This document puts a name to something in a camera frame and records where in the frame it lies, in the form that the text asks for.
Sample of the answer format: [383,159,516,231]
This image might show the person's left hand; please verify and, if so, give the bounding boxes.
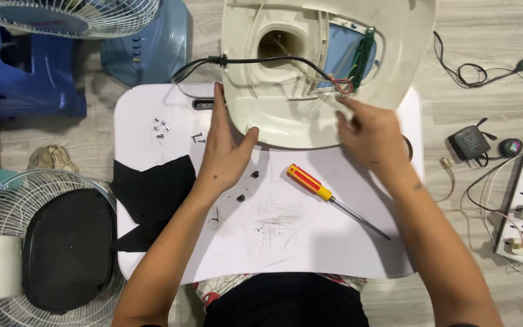
[196,82,260,196]

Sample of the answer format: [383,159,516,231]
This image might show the green circuit board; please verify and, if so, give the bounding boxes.
[349,27,377,90]

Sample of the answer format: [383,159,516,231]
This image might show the person's right hand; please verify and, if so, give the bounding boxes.
[334,95,414,181]

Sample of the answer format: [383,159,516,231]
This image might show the white lap table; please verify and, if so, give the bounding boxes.
[113,82,426,285]

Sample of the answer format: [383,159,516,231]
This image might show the red wires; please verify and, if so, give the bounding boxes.
[329,78,356,96]

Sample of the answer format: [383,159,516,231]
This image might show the person's patterned shirt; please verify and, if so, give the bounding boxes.
[192,272,368,314]

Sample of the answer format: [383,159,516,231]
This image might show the black fan power cable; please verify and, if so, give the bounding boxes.
[171,54,335,85]

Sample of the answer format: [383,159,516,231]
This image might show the thin cable with gold connector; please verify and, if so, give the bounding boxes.
[434,157,457,203]

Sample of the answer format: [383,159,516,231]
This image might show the blue plastic stool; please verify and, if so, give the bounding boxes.
[0,18,88,119]

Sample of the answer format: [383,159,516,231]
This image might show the black cloth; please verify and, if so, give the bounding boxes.
[109,154,198,253]

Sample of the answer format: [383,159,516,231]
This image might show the black oval base plate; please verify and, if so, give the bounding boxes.
[22,188,116,314]

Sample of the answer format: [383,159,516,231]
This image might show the black portable speaker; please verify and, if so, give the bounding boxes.
[447,117,498,162]

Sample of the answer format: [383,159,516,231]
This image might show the white wire fan grille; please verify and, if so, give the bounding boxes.
[0,169,127,327]

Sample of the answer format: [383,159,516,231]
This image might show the person's black shorts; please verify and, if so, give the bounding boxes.
[202,272,371,327]

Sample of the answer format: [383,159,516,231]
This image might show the blue grey fan base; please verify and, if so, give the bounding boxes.
[100,0,189,88]

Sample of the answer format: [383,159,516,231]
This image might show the small round black device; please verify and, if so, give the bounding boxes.
[498,138,523,159]

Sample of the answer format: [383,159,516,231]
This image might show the white fan with blue blades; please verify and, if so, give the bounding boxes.
[0,0,160,40]

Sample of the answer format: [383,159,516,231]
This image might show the crumpled beige rag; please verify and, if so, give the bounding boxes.
[27,144,80,175]

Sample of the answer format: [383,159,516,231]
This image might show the red yellow handled screwdriver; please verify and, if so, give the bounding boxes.
[286,163,392,241]

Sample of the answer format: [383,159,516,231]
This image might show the brown ring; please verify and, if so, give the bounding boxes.
[401,135,415,163]

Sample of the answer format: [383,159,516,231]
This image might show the cream plastic fan base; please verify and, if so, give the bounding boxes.
[221,0,437,150]

